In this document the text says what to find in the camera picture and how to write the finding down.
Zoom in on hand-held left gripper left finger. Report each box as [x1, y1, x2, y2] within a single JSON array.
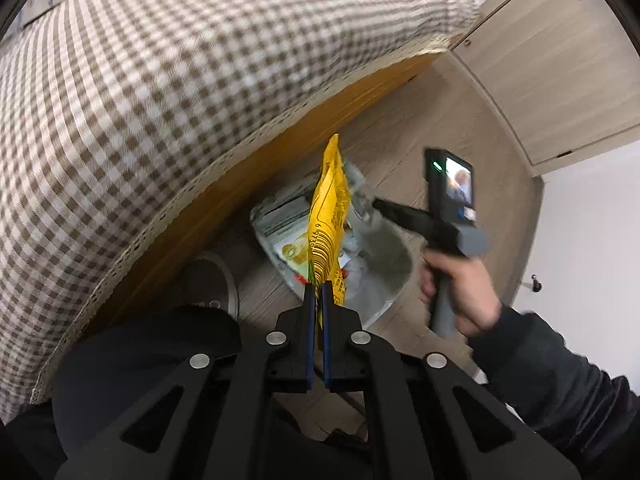
[[55, 282, 319, 480]]

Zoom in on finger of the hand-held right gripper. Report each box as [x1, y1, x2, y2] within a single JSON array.
[[371, 197, 404, 222]]

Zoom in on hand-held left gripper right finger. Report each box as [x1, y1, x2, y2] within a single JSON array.
[[320, 280, 583, 480]]

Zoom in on trash bin with plastic liner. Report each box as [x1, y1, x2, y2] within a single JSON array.
[[250, 160, 417, 329]]

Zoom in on yellow snack packet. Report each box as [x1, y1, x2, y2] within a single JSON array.
[[306, 133, 351, 309]]

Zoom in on clear plastic bag yellow print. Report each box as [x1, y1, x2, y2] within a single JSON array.
[[252, 187, 321, 287]]

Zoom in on person's right forearm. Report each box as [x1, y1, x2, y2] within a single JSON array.
[[466, 305, 640, 478]]

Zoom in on person's right hand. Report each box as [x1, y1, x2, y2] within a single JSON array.
[[419, 249, 504, 338]]

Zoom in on dark slipper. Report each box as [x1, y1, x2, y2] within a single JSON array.
[[181, 251, 241, 322]]

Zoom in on person's left leg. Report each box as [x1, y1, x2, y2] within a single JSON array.
[[0, 305, 243, 480]]

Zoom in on wood grain door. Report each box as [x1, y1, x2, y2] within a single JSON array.
[[446, 0, 640, 179]]

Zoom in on brown checkered blanket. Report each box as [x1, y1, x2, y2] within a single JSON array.
[[0, 0, 482, 422]]

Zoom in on wooden bed frame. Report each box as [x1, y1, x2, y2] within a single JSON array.
[[80, 52, 447, 342]]

